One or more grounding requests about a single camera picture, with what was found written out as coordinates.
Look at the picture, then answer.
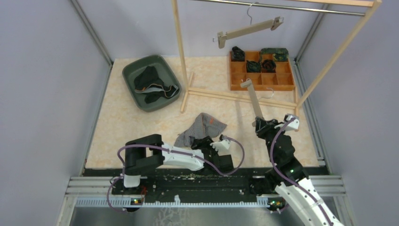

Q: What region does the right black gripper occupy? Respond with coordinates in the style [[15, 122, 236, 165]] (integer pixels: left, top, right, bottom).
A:
[[255, 118, 287, 163]]

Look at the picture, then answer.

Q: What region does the grey striped underwear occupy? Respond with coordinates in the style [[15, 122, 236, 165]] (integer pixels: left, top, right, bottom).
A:
[[174, 113, 227, 147]]

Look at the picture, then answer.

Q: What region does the wooden clip hanger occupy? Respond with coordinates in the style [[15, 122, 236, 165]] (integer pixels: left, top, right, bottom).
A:
[[212, 2, 284, 49], [240, 78, 265, 121]]

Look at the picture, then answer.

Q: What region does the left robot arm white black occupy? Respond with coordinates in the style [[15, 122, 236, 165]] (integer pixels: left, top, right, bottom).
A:
[[117, 134, 234, 195]]

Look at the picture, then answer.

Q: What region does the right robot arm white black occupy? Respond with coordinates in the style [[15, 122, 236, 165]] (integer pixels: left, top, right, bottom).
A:
[[254, 114, 342, 226]]

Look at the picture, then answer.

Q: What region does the black underwear orange trim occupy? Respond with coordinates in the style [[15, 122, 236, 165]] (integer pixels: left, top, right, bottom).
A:
[[134, 66, 180, 104]]

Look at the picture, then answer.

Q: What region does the wooden compartment tray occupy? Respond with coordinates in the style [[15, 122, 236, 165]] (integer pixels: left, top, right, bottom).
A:
[[227, 51, 295, 91]]

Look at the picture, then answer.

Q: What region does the rolled black red sock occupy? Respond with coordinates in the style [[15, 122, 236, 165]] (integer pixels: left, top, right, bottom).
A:
[[261, 59, 277, 73]]

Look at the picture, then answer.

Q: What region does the rolled dark sock middle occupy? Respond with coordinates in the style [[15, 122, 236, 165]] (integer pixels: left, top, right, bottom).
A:
[[246, 60, 261, 73]]

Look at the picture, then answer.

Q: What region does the folded green camouflage cloth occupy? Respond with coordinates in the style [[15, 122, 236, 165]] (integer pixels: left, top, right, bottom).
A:
[[260, 48, 289, 62]]

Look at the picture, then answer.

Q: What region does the rolled black sock top-left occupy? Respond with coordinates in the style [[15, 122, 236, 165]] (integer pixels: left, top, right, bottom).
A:
[[231, 46, 245, 62]]

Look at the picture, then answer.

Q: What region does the green plastic basin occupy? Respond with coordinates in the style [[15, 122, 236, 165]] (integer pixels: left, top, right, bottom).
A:
[[122, 55, 182, 112]]

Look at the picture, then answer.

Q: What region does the metal hanging rod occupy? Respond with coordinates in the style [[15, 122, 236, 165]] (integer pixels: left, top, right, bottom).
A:
[[195, 0, 366, 16]]

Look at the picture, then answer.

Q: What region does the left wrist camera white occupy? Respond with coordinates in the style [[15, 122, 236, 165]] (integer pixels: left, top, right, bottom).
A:
[[210, 139, 231, 153]]

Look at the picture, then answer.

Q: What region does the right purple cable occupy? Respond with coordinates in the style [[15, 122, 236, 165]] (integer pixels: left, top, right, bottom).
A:
[[269, 117, 333, 226]]

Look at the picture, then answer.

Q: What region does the purple cable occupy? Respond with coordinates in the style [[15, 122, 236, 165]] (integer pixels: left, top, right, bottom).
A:
[[106, 135, 245, 214], [269, 117, 333, 226]]

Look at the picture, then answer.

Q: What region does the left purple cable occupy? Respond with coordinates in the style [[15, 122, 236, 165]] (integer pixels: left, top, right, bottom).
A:
[[106, 135, 245, 214]]

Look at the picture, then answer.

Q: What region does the wooden clothes rack frame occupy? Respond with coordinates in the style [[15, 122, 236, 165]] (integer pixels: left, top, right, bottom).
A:
[[171, 0, 382, 113]]

